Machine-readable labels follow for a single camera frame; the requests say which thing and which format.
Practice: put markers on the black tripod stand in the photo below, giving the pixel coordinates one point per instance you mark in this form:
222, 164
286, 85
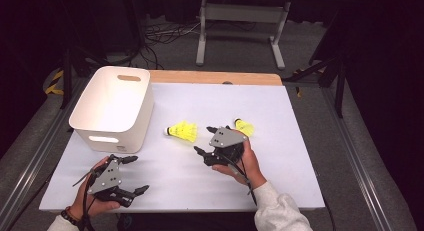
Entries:
340, 91
66, 77

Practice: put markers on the person's left hand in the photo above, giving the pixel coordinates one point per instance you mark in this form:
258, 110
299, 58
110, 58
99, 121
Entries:
100, 207

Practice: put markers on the person's right hand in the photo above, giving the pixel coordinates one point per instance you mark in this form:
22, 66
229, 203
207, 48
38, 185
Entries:
250, 167

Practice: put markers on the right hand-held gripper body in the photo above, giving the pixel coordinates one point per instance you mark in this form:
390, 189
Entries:
226, 141

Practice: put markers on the aluminium floor rail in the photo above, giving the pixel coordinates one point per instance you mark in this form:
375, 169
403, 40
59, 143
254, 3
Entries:
360, 164
36, 157

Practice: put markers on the white plastic storage bin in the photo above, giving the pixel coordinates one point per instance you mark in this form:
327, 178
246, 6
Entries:
110, 101

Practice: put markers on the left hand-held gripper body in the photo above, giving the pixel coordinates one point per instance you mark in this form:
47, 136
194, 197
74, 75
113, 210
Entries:
106, 177

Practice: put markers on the grey metal desk frame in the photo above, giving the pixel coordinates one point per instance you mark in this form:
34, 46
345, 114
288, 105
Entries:
243, 12

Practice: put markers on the person's legs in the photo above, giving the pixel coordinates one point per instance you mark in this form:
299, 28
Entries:
183, 222

